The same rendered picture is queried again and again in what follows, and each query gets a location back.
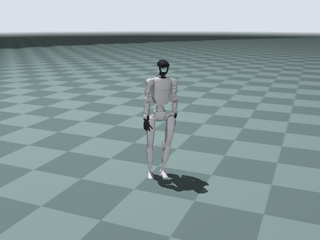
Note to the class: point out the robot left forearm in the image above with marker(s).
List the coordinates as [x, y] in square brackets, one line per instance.
[174, 108]

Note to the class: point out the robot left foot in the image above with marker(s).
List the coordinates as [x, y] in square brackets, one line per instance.
[163, 174]

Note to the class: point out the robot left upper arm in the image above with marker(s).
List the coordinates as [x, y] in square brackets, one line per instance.
[174, 97]

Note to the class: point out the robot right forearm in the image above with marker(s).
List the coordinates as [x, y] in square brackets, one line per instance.
[146, 108]

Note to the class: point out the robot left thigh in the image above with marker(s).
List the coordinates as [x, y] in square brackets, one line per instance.
[169, 131]

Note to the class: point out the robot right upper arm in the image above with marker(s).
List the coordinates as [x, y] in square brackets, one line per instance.
[148, 83]

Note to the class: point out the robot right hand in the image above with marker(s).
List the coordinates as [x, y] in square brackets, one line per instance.
[146, 124]

